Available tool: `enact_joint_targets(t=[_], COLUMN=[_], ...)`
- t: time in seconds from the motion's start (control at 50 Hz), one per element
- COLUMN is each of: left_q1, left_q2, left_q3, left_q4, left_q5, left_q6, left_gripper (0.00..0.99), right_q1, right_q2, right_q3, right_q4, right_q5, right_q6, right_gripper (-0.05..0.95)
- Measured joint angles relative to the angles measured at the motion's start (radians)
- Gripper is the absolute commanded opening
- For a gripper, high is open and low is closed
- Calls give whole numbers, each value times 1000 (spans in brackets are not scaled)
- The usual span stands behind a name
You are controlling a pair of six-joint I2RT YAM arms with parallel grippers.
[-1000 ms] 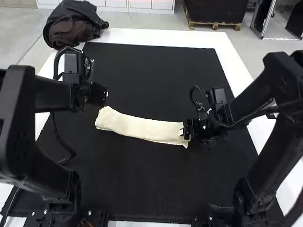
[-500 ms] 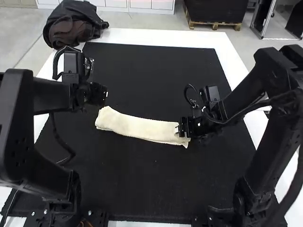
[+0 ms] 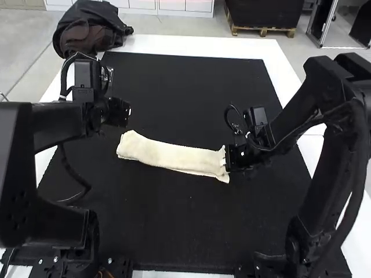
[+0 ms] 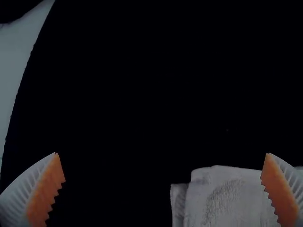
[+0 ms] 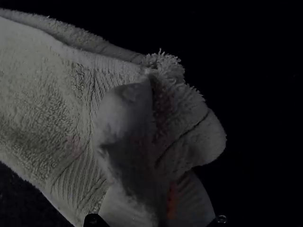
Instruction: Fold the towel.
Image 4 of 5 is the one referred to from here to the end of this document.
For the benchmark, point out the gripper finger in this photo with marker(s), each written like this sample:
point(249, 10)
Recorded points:
point(281, 189)
point(30, 191)

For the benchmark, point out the pale towel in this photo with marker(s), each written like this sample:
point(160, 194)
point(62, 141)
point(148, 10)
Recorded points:
point(225, 198)

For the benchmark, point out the black mat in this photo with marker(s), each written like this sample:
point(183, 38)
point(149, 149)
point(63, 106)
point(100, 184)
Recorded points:
point(154, 82)

